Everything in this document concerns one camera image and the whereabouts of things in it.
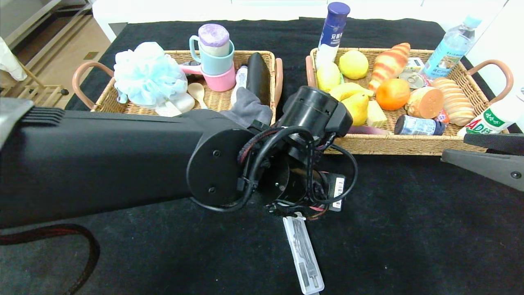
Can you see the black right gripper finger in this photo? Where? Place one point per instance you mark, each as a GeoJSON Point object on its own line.
{"type": "Point", "coordinates": [499, 143]}
{"type": "Point", "coordinates": [491, 168]}

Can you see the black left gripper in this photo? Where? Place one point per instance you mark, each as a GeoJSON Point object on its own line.
{"type": "Point", "coordinates": [337, 191]}

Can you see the clear plastic compass case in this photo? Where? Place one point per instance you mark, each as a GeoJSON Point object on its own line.
{"type": "Point", "coordinates": [305, 254]}

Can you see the yellow pear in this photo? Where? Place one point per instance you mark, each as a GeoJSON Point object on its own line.
{"type": "Point", "coordinates": [359, 108]}

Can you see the small jar with blue lid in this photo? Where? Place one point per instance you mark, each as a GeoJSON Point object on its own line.
{"type": "Point", "coordinates": [415, 126]}

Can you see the yellow banana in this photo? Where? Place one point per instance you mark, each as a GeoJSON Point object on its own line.
{"type": "Point", "coordinates": [348, 90]}

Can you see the light blue bath pouf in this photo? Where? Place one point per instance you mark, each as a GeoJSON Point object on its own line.
{"type": "Point", "coordinates": [147, 78]}

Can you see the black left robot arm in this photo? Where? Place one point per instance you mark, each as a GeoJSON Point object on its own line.
{"type": "Point", "coordinates": [102, 164]}

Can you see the wicker basket with food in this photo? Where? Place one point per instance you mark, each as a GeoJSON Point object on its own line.
{"type": "Point", "coordinates": [409, 143]}

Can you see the wicker basket with household items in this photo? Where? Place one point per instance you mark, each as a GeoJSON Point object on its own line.
{"type": "Point", "coordinates": [219, 100]}

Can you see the white bottle with green label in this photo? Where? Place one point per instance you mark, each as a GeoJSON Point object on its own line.
{"type": "Point", "coordinates": [491, 116]}

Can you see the long ridged bread loaf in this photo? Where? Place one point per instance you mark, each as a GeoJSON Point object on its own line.
{"type": "Point", "coordinates": [454, 102]}

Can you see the small red packet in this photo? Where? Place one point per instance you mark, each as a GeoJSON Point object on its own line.
{"type": "Point", "coordinates": [442, 117]}

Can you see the purple eggplant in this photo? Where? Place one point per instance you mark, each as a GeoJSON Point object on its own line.
{"type": "Point", "coordinates": [368, 130]}

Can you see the round brown bread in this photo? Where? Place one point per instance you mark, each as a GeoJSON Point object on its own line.
{"type": "Point", "coordinates": [425, 102]}

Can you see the clear water bottle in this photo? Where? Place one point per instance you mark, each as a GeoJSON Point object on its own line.
{"type": "Point", "coordinates": [448, 53]}

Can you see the silver tin can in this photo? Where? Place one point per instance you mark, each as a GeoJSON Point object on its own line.
{"type": "Point", "coordinates": [411, 80]}

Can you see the orange fruit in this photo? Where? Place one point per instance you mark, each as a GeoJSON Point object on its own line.
{"type": "Point", "coordinates": [392, 95]}

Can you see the small white green carton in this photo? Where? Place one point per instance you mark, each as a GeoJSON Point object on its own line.
{"type": "Point", "coordinates": [415, 64]}

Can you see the oval yellow lemon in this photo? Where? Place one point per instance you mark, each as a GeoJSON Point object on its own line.
{"type": "Point", "coordinates": [327, 76]}

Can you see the grey cloth with tag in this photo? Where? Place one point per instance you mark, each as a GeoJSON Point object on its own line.
{"type": "Point", "coordinates": [247, 106]}

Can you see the round yellow lemon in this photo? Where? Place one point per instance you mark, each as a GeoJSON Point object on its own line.
{"type": "Point", "coordinates": [353, 64]}

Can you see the striped croissant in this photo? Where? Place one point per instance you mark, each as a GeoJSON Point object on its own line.
{"type": "Point", "coordinates": [389, 65]}

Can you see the black oblong case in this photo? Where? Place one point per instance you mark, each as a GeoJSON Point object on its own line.
{"type": "Point", "coordinates": [258, 78]}

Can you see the white tube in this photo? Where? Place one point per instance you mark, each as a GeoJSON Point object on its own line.
{"type": "Point", "coordinates": [239, 82]}

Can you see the white bottle with blue cap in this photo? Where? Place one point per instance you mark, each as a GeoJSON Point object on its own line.
{"type": "Point", "coordinates": [331, 37]}

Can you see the teal mug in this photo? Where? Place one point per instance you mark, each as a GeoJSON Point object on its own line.
{"type": "Point", "coordinates": [217, 64]}

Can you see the purple-topped beige cylinder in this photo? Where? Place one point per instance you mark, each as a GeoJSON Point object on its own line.
{"type": "Point", "coordinates": [213, 39]}

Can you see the white background table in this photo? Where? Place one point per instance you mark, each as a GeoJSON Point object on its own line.
{"type": "Point", "coordinates": [114, 12]}

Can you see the light wooden rack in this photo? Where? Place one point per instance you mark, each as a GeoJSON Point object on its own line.
{"type": "Point", "coordinates": [41, 92]}

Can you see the white hanging cloth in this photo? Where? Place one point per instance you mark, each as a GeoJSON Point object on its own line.
{"type": "Point", "coordinates": [8, 61]}

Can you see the light wooden shelf unit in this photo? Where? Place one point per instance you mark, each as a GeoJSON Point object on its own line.
{"type": "Point", "coordinates": [24, 16]}

